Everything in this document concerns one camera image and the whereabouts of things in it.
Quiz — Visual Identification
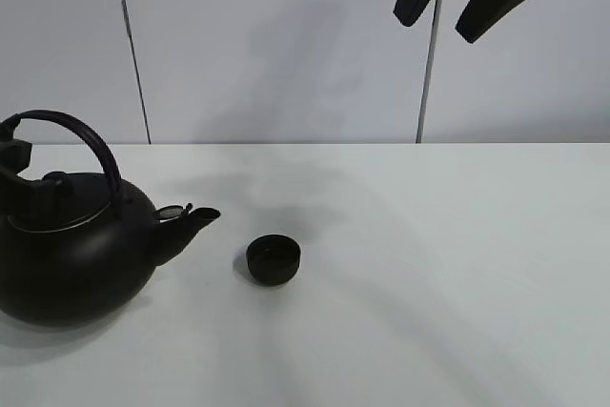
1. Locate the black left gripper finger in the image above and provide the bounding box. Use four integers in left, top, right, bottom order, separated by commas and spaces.
1, 171, 70, 219
0, 128, 32, 173

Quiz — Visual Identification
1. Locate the black round tea kettle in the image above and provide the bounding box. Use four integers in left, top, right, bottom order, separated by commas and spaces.
1, 110, 221, 327

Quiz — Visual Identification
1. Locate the small black teacup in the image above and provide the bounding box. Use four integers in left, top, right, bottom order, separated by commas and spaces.
246, 234, 301, 286

